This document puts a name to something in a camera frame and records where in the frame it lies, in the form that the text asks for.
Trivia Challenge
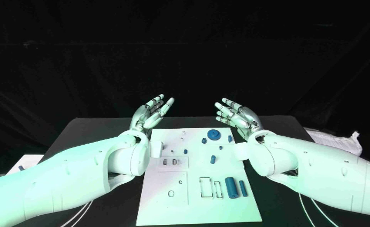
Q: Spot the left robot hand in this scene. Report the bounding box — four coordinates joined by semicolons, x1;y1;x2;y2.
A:
129;93;176;132

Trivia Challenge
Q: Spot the crumpled white paper sheet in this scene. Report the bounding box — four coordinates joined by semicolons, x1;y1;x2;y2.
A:
303;127;364;158

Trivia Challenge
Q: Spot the thin long blue cylinder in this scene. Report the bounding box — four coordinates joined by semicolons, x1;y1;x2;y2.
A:
238;180;249;198

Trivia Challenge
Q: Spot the blue gear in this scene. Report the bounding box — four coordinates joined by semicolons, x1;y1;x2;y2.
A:
207;129;222;142

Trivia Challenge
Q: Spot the thick blue cylinder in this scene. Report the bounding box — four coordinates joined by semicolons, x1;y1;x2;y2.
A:
224;176;240;199

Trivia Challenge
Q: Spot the white flat box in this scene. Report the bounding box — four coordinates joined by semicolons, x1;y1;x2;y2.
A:
4;154;45;175

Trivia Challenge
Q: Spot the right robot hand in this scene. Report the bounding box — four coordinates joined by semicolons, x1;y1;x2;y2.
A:
214;97;264;142

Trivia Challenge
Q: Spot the white task board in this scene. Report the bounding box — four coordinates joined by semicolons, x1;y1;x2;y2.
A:
134;128;263;227

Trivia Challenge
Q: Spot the white cable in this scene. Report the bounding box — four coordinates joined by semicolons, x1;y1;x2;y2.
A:
59;203;84;227
309;197;340;227
298;192;315;227
71;200;94;227

